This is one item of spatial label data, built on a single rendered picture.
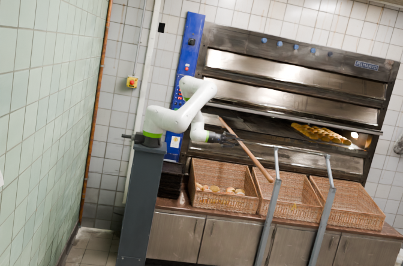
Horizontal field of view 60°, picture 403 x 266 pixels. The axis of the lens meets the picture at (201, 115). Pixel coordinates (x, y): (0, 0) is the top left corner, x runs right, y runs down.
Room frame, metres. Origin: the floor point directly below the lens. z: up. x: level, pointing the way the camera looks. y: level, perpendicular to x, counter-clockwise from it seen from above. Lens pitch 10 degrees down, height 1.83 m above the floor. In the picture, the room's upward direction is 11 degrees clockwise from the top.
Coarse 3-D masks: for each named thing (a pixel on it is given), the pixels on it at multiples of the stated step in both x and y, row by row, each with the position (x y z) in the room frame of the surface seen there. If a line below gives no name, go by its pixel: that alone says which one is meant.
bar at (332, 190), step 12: (252, 144) 2.88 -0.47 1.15; (264, 144) 2.89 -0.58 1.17; (276, 156) 2.86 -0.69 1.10; (324, 156) 2.98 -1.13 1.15; (276, 168) 2.77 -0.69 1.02; (276, 180) 2.69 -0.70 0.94; (276, 192) 2.68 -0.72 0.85; (324, 216) 2.75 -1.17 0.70; (264, 228) 2.69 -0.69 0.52; (324, 228) 2.76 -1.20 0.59; (264, 240) 2.68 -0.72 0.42; (312, 252) 2.78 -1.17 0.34; (312, 264) 2.75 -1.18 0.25
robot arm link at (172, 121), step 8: (200, 80) 2.40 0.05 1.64; (192, 88) 2.39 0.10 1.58; (200, 88) 2.32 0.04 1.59; (208, 88) 2.33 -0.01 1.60; (216, 88) 2.39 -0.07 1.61; (192, 96) 2.26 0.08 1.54; (200, 96) 2.25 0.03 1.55; (208, 96) 2.30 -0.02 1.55; (184, 104) 2.18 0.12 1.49; (192, 104) 2.17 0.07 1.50; (200, 104) 2.22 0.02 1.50; (168, 112) 2.07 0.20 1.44; (176, 112) 2.07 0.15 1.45; (184, 112) 2.08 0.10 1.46; (192, 112) 2.12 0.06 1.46; (168, 120) 2.03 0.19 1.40; (176, 120) 2.02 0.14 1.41; (184, 120) 2.03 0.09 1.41; (168, 128) 2.04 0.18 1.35; (176, 128) 2.02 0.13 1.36; (184, 128) 2.03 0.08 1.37
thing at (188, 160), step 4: (188, 156) 3.21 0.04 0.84; (188, 160) 3.20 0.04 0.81; (212, 160) 3.25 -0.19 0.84; (188, 164) 3.19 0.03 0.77; (240, 164) 3.29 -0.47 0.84; (188, 168) 3.17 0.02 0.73; (208, 168) 3.21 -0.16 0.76; (268, 168) 3.33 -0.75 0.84; (184, 172) 3.16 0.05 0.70; (188, 172) 3.16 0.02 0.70; (244, 172) 3.27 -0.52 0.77; (260, 172) 3.30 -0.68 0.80; (292, 172) 3.37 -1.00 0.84; (308, 176) 3.39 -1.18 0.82; (316, 176) 3.40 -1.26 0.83; (320, 176) 3.41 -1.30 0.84; (244, 180) 3.24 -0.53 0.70; (328, 180) 3.41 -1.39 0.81; (348, 180) 3.46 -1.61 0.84
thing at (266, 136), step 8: (208, 128) 3.20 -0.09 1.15; (216, 128) 3.21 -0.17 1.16; (224, 128) 3.22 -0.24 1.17; (232, 128) 3.26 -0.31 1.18; (256, 136) 3.27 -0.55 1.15; (264, 136) 3.28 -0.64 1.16; (272, 136) 3.29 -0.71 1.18; (280, 136) 3.34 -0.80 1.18; (304, 144) 3.34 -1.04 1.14; (312, 144) 3.35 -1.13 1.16; (320, 144) 3.36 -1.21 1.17; (328, 144) 3.40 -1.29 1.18; (352, 152) 3.41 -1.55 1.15; (360, 152) 3.43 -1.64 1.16
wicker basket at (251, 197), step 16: (192, 160) 3.13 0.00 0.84; (208, 160) 3.17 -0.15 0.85; (192, 176) 2.98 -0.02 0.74; (208, 176) 3.14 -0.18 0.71; (224, 176) 3.17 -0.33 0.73; (240, 176) 3.20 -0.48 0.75; (192, 192) 2.83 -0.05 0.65; (208, 192) 2.71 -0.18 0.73; (256, 192) 2.85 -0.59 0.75; (208, 208) 2.71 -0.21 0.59; (224, 208) 2.74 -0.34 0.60; (240, 208) 2.76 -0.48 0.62; (256, 208) 2.78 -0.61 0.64
